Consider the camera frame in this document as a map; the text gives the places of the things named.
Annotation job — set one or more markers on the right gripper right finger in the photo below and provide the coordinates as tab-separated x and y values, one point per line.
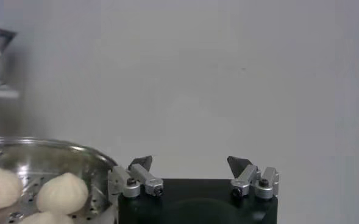
247	176

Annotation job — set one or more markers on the white steamed baozi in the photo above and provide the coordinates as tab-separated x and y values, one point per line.
1	188
62	193
45	218

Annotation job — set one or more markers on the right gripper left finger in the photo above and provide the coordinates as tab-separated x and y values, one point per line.
142	176

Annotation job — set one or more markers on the perforated steel steamer basket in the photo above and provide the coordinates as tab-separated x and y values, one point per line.
45	158

